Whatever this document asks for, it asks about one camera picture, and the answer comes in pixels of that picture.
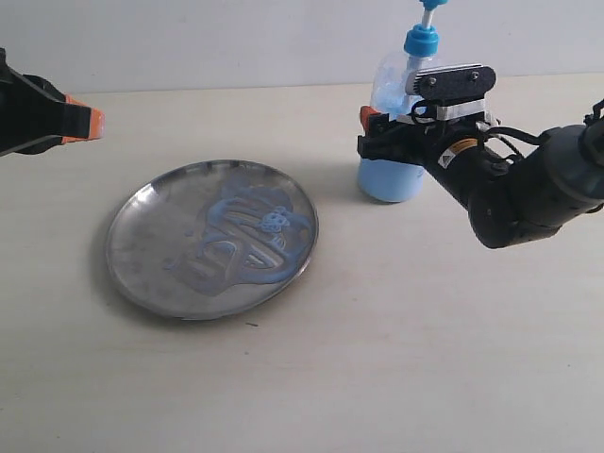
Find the round stainless steel plate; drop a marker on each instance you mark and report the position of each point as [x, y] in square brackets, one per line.
[150, 228]

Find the blue soap smear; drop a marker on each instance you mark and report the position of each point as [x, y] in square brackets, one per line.
[248, 234]

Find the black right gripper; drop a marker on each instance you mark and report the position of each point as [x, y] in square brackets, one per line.
[419, 142]

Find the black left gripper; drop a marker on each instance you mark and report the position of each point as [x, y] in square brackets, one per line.
[25, 100]

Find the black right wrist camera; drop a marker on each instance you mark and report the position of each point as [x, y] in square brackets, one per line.
[448, 93]

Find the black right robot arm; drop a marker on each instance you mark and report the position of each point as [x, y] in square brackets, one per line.
[516, 187]

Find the blue pump lotion bottle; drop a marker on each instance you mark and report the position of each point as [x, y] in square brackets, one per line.
[387, 181]

